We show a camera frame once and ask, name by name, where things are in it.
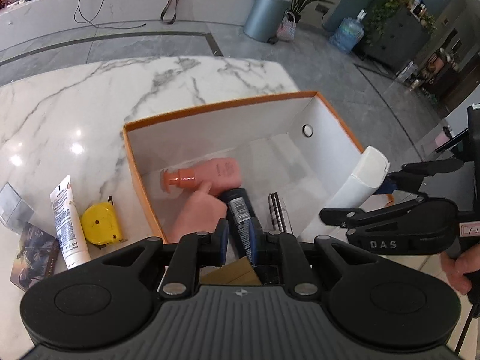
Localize white glasses case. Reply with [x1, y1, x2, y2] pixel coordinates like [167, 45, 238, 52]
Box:
[298, 146, 390, 242]

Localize yellow tape measure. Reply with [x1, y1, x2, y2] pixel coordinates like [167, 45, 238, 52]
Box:
[80, 196, 125, 248]

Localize clear plastic cube box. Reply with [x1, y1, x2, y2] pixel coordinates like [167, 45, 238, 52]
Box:
[0, 182, 34, 234]

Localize plaid black glasses case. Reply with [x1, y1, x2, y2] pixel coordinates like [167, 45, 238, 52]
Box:
[200, 257, 262, 286]

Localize right hand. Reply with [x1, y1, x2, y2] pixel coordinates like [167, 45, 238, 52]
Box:
[440, 244, 480, 295]

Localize black pens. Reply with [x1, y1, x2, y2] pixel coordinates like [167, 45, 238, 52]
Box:
[268, 192, 288, 233]

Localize pink pump bottle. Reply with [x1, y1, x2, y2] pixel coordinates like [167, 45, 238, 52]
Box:
[160, 158, 242, 196]

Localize orange storage box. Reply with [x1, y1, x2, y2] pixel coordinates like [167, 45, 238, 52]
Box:
[122, 90, 396, 246]

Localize white cream tube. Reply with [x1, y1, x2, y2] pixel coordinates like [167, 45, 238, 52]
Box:
[49, 175, 91, 270]

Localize dark green cabinet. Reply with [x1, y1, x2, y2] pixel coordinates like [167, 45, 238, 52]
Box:
[364, 7, 431, 72]

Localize blue water jug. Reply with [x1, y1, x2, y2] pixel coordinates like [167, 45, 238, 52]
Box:
[329, 10, 367, 54]

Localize illustrated card box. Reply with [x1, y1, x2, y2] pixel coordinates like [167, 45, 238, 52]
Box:
[10, 223, 59, 292]

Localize woven pink basket bag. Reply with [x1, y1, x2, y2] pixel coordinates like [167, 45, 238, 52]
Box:
[277, 10, 297, 42]

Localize grey metal trash can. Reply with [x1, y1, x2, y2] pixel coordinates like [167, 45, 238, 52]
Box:
[243, 0, 291, 42]

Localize black cable on floor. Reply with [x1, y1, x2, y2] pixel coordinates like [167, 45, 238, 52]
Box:
[72, 0, 147, 30]

